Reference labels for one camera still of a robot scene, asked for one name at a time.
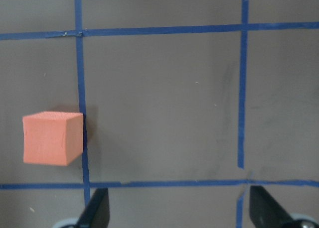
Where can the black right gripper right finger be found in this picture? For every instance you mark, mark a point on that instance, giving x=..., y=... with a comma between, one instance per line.
x=265, y=211

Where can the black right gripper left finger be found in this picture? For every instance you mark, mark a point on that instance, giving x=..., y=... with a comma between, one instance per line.
x=97, y=212

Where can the orange foam block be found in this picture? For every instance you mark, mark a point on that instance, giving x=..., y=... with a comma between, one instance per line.
x=52, y=138

